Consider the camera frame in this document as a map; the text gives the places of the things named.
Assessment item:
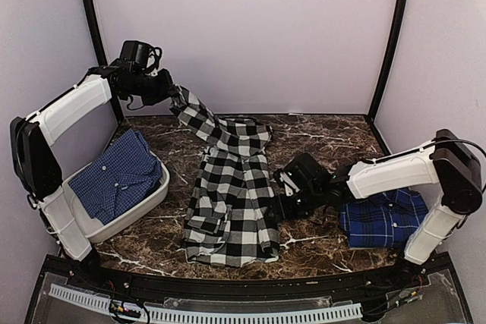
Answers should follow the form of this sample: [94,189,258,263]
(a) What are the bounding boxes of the black corner frame post left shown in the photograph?
[74,0,125,124]

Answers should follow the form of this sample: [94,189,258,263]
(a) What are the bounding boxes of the black corner frame post right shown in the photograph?
[367,0,407,123]

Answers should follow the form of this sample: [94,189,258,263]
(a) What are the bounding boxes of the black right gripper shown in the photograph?
[264,184,323,223]

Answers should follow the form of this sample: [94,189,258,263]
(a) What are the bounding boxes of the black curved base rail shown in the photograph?
[22,253,474,324]

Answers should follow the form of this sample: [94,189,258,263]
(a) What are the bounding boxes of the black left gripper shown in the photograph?
[124,68,177,105]

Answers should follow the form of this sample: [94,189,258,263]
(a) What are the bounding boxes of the blue plaid folded shirt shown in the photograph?
[339,188,428,249]

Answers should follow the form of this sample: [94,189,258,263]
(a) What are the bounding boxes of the white slotted cable duct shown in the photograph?
[49,284,362,323]

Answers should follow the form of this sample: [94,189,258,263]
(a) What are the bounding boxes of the grey plastic bin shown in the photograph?
[62,151,170,244]

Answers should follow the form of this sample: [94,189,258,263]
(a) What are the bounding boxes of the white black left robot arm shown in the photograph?
[10,40,175,291]

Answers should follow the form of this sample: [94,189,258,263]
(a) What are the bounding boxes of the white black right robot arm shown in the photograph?
[273,129,485,289]

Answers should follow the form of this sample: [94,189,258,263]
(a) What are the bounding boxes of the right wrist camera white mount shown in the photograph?
[273,169,301,197]

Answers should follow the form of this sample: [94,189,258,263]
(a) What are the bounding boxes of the black corner frame post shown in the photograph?
[74,0,125,124]
[367,0,407,123]

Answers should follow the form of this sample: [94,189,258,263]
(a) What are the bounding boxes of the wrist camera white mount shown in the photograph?
[146,46,163,76]
[273,169,301,197]

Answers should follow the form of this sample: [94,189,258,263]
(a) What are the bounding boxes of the small-check blue shirt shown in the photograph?
[68,130,163,225]

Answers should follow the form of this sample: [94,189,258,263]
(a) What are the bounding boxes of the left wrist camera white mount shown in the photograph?
[146,46,163,76]

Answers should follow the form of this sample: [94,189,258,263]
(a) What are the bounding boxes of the black white checked shirt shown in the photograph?
[170,86,279,267]

